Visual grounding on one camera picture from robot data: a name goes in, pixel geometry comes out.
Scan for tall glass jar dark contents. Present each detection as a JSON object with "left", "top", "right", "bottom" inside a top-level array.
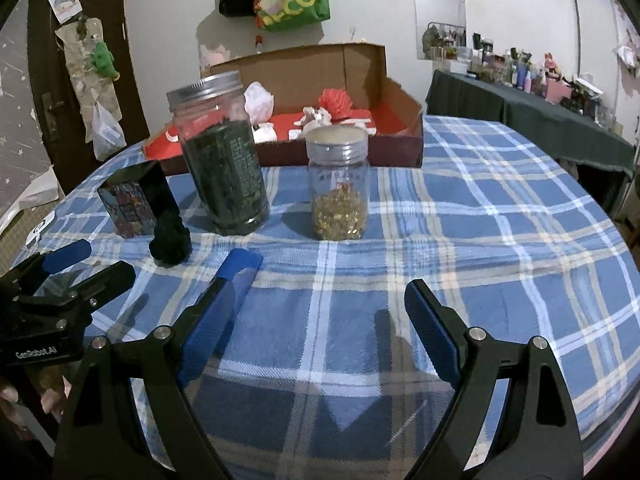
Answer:
[{"left": 166, "top": 71, "right": 271, "bottom": 236}]

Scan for small black figurine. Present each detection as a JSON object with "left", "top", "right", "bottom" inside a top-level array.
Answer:
[{"left": 150, "top": 210, "right": 193, "bottom": 267}]

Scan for row of bottles and figures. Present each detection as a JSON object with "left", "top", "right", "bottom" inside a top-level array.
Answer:
[{"left": 422, "top": 20, "right": 621, "bottom": 131}]

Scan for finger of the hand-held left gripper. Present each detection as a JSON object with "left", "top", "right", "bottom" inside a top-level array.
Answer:
[
  {"left": 64, "top": 260, "right": 137, "bottom": 312},
  {"left": 7, "top": 239, "right": 93, "bottom": 282}
]

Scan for cardboard box with red lining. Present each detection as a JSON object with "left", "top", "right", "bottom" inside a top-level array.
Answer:
[{"left": 141, "top": 42, "right": 425, "bottom": 175}]

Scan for dark green covered table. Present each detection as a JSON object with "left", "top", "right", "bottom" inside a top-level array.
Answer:
[{"left": 425, "top": 69, "right": 636, "bottom": 211}]

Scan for small glass jar gold contents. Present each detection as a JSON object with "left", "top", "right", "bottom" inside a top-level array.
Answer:
[{"left": 305, "top": 125, "right": 371, "bottom": 241}]

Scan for white printed patch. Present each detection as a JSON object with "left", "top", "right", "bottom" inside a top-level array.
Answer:
[{"left": 27, "top": 210, "right": 58, "bottom": 246}]

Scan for pink plush toy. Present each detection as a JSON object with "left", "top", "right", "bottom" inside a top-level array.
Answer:
[{"left": 199, "top": 42, "right": 233, "bottom": 78}]

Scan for blue plaid blanket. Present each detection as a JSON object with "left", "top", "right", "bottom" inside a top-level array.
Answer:
[{"left": 10, "top": 115, "right": 636, "bottom": 480}]

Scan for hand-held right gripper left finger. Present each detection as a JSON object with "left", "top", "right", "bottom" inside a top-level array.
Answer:
[{"left": 52, "top": 247, "right": 265, "bottom": 480}]

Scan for green plush toy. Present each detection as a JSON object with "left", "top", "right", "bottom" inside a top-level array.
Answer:
[{"left": 91, "top": 41, "right": 120, "bottom": 81}]

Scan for white foam fruit net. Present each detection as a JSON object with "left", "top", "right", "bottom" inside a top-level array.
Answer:
[{"left": 245, "top": 81, "right": 276, "bottom": 123}]

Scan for brown paper bag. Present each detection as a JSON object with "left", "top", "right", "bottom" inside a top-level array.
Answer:
[{"left": 55, "top": 16, "right": 123, "bottom": 143}]

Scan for white plastic sheet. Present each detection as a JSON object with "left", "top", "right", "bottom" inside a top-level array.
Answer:
[{"left": 0, "top": 165, "right": 66, "bottom": 236}]

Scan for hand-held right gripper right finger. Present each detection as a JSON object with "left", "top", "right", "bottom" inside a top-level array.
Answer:
[{"left": 404, "top": 279, "right": 586, "bottom": 480}]

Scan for clear plastic bag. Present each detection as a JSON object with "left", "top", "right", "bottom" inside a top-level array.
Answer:
[{"left": 91, "top": 104, "right": 127, "bottom": 161}]

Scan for black cube box colourful print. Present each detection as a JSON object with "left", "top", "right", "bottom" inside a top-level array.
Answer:
[{"left": 96, "top": 160, "right": 180, "bottom": 238}]

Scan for dark brown door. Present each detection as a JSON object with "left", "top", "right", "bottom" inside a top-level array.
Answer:
[{"left": 25, "top": 0, "right": 151, "bottom": 196}]

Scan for photo on door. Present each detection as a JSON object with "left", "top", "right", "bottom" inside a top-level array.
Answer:
[{"left": 47, "top": 0, "right": 83, "bottom": 25}]

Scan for red foam fruit net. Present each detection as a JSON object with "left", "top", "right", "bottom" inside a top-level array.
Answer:
[{"left": 320, "top": 88, "right": 353, "bottom": 121}]

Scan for person's left hand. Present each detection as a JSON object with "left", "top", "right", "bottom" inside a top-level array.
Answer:
[{"left": 0, "top": 374, "right": 68, "bottom": 417}]

